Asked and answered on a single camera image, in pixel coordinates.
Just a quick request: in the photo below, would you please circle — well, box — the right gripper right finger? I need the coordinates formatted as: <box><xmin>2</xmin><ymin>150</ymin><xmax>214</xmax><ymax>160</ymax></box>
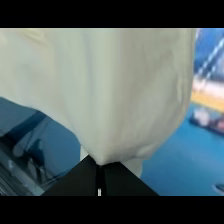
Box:
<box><xmin>100</xmin><ymin>161</ymin><xmax>160</xmax><ymax>197</ymax></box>

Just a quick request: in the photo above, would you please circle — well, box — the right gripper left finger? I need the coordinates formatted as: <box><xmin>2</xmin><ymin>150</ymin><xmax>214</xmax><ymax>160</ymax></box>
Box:
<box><xmin>41</xmin><ymin>154</ymin><xmax>101</xmax><ymax>197</ymax></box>

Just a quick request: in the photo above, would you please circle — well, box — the cream shirt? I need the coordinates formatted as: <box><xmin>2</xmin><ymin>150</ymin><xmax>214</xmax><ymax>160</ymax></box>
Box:
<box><xmin>0</xmin><ymin>28</ymin><xmax>198</xmax><ymax>178</ymax></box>

